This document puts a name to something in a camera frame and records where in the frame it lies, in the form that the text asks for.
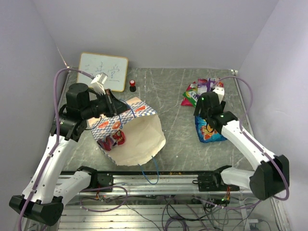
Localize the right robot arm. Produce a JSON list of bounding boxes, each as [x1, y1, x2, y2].
[[194, 91, 290, 201]]

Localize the blue checkered paper bag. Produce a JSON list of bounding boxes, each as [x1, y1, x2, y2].
[[88, 97, 166, 167]]

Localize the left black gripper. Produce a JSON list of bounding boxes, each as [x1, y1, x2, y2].
[[81, 89, 131, 119]]

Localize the small red candy packet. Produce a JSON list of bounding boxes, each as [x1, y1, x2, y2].
[[113, 130, 126, 145]]

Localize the aluminium rail frame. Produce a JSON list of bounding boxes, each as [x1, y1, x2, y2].
[[14, 173, 289, 231]]

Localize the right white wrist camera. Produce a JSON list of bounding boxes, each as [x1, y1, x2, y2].
[[213, 86, 225, 103]]

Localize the loose floor cables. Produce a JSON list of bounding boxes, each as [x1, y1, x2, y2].
[[79, 182, 265, 231]]

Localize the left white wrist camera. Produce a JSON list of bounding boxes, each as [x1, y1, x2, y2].
[[90, 73, 108, 95]]

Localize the purple snack packet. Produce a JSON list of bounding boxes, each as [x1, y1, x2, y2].
[[197, 78, 210, 95], [207, 78, 219, 91]]

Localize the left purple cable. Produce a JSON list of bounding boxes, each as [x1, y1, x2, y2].
[[16, 68, 128, 231]]

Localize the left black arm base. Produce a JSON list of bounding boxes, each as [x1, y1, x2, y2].
[[66, 171, 113, 193]]

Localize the large blue Blendy packet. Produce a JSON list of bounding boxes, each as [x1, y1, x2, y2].
[[194, 116, 226, 143]]

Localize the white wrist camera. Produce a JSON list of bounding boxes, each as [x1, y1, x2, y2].
[[90, 73, 108, 95], [213, 86, 225, 103]]

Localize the red pink snack packet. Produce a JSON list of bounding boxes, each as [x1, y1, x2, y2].
[[181, 78, 224, 107]]

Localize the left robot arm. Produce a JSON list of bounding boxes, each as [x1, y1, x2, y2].
[[9, 83, 130, 226]]

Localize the green snack packet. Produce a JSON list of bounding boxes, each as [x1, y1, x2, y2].
[[181, 88, 199, 107]]

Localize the small yellow-framed whiteboard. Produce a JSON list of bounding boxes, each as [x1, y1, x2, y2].
[[78, 52, 128, 92]]

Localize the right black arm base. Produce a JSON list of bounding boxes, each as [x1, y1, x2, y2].
[[192, 173, 240, 192]]

